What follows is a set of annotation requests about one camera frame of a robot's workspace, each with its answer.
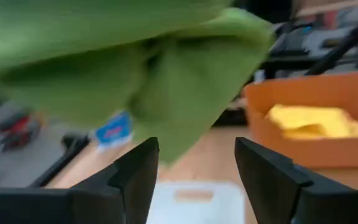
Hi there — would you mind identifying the white plastic bin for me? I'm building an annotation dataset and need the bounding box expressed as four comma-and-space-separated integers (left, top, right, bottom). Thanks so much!
146, 182, 247, 224

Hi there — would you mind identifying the black metal table frame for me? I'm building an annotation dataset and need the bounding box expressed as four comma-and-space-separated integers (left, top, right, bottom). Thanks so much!
29, 133, 91, 189

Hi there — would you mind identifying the yellow microfiber towel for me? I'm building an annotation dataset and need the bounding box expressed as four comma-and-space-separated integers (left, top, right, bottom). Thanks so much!
264, 104, 358, 140

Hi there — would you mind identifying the red black tool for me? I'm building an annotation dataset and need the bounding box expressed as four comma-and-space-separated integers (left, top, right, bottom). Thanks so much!
0, 110, 45, 152

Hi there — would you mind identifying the green microfiber towel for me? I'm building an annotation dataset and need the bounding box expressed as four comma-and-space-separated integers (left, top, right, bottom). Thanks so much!
0, 0, 276, 166

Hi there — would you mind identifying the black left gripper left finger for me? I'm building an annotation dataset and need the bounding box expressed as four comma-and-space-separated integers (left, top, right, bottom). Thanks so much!
70, 136, 160, 224

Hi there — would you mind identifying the orange plastic bin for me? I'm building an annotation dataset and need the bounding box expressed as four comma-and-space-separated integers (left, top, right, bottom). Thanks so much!
243, 71, 358, 170

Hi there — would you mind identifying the clear glass cleaner spray bottle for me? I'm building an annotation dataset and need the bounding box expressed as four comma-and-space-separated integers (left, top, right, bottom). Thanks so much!
93, 110, 135, 149

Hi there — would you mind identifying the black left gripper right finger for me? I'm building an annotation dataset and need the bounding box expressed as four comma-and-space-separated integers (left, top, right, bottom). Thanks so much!
234, 136, 326, 224

